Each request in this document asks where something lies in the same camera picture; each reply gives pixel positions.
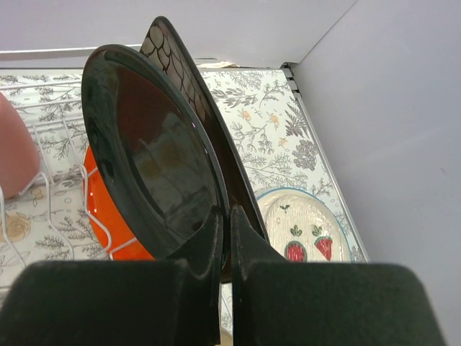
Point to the white wire dish rack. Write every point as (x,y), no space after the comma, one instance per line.
(49,219)

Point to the black round plate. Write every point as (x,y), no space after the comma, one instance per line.
(151,149)

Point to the pink plastic cup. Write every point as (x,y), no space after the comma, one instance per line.
(20,160)

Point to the black floral square plate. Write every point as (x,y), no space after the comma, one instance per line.
(163,47)

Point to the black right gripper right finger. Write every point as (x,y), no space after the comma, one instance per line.
(278,302)

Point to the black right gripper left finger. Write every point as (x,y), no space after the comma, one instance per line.
(172,301)

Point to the clear glass plate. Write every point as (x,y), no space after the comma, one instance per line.
(306,227)

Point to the floral tablecloth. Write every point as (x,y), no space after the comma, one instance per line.
(282,157)

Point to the orange round plate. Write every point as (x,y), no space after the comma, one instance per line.
(108,225)

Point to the strawberry pattern white plate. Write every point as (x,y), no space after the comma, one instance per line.
(306,223)

